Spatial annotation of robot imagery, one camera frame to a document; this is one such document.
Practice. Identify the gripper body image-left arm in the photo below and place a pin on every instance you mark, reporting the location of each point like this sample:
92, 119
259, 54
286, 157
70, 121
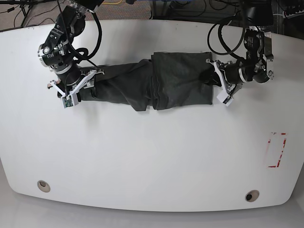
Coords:
70, 79

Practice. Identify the white power strip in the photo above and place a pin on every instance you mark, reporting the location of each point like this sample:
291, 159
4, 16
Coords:
293, 11

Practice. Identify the wrist camera on image-left arm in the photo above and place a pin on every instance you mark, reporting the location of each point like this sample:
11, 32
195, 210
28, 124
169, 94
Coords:
70, 101

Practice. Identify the black tripod stand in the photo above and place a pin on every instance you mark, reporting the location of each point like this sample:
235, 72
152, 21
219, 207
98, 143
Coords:
24, 7

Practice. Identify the table cable grommet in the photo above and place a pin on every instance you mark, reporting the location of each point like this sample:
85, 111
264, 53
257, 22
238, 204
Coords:
252, 196
43, 186

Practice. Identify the grey metal frame background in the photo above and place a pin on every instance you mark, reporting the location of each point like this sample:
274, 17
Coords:
160, 9

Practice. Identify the dark grey T-shirt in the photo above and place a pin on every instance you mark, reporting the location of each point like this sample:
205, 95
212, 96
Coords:
165, 81

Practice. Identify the wrist camera on image-right arm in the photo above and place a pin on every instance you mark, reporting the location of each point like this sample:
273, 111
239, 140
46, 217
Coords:
225, 98

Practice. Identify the gripper body image-right arm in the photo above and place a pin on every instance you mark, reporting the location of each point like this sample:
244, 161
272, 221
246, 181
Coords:
229, 74

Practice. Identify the left table cable grommet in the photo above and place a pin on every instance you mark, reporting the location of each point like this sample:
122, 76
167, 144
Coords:
43, 186

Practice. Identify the right table cable grommet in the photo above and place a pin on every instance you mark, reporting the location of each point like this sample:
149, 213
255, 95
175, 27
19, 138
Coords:
252, 196

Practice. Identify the red tape rectangle marking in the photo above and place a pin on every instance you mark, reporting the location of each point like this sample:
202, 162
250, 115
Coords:
275, 148

